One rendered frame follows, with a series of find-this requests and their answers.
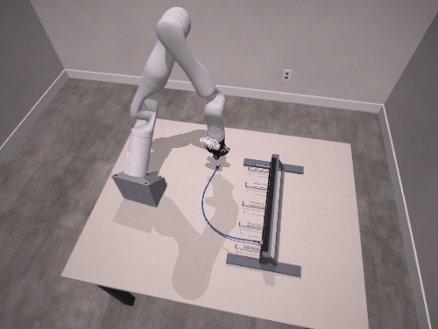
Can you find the dark grey rack frame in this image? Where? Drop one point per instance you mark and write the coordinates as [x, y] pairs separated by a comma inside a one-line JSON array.
[[265, 262]]

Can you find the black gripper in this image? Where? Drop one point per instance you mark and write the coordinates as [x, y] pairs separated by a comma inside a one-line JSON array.
[[220, 152]]

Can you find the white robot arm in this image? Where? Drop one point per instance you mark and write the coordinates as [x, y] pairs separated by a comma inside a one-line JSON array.
[[172, 31]]

